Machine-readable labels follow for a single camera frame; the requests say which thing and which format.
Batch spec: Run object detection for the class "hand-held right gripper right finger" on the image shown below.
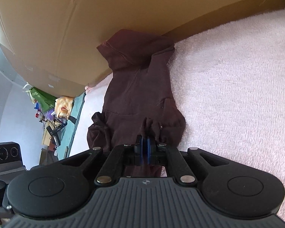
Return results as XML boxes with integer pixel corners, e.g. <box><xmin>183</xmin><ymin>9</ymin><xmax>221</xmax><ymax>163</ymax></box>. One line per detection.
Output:
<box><xmin>147</xmin><ymin>136</ymin><xmax>230</xmax><ymax>188</ymax></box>

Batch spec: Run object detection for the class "brown cardboard wall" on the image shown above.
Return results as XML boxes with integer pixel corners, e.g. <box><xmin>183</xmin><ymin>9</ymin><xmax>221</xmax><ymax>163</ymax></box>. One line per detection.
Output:
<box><xmin>0</xmin><ymin>0</ymin><xmax>285</xmax><ymax>98</ymax></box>

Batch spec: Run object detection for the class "teal cloth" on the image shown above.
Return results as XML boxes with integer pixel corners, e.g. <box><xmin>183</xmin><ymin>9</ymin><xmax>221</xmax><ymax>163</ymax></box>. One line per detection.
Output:
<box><xmin>56</xmin><ymin>93</ymin><xmax>86</xmax><ymax>161</ymax></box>

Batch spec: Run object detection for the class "small tan box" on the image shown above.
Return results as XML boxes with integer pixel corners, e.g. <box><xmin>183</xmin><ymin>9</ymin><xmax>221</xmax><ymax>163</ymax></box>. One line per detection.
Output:
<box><xmin>41</xmin><ymin>121</ymin><xmax>51</xmax><ymax>148</ymax></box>

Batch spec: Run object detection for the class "yellow patterned cloth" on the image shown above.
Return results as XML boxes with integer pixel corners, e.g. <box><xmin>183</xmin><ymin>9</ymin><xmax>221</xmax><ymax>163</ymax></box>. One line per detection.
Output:
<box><xmin>55</xmin><ymin>96</ymin><xmax>74</xmax><ymax>119</ymax></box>

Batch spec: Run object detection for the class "green bag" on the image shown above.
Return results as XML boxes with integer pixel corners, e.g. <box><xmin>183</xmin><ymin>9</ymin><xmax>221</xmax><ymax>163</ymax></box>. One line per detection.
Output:
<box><xmin>28</xmin><ymin>87</ymin><xmax>57</xmax><ymax>112</ymax></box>

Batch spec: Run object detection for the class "pink fleece blanket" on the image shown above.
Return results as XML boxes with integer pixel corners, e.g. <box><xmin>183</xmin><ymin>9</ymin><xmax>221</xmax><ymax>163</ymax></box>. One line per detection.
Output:
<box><xmin>69</xmin><ymin>7</ymin><xmax>285</xmax><ymax>221</ymax></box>

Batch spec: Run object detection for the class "maroon hoodie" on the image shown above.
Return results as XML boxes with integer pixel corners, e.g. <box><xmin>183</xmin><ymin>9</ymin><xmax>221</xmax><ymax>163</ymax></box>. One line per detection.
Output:
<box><xmin>87</xmin><ymin>28</ymin><xmax>186</xmax><ymax>178</ymax></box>

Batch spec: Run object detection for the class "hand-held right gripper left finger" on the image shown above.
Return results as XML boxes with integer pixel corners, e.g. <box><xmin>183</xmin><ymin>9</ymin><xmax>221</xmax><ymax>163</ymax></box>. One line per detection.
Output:
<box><xmin>62</xmin><ymin>135</ymin><xmax>145</xmax><ymax>187</ymax></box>

